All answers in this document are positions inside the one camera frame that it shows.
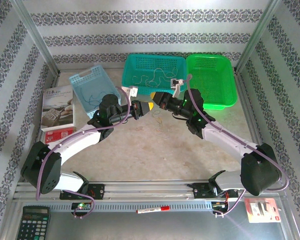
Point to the pile of rubber bands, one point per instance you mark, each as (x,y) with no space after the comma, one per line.
(96,98)

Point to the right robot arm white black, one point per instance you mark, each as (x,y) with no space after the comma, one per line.
(225,138)

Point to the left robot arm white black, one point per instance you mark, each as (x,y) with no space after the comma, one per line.
(79,140)

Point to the green plastic basket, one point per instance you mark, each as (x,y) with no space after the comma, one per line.
(215,82)

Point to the light blue plastic basket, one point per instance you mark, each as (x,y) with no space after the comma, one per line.
(94,80)

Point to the teal plastic basket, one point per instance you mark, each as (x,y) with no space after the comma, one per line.
(152,62)

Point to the book with grey cover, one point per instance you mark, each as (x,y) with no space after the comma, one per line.
(57,107)

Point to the red booklet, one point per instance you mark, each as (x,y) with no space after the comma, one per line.
(57,136)

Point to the white marker with red cap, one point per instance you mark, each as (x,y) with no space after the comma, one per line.
(152,209)

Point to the small controller circuit board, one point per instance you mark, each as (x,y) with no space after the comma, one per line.
(82,206)
(220,205)

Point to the red packaged usb drive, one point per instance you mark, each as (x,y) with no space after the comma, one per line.
(261,210)

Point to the black calculator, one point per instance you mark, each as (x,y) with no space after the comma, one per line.
(33,225)

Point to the aluminium side rail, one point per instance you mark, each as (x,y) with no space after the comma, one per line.
(54,82)
(250,112)

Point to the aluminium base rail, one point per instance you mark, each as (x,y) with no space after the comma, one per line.
(144,190)

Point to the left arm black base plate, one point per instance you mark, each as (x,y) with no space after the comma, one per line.
(97,191)

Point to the aluminium frame post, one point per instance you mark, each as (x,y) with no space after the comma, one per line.
(32,35)
(257,35)

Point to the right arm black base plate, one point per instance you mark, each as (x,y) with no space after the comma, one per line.
(201,191)

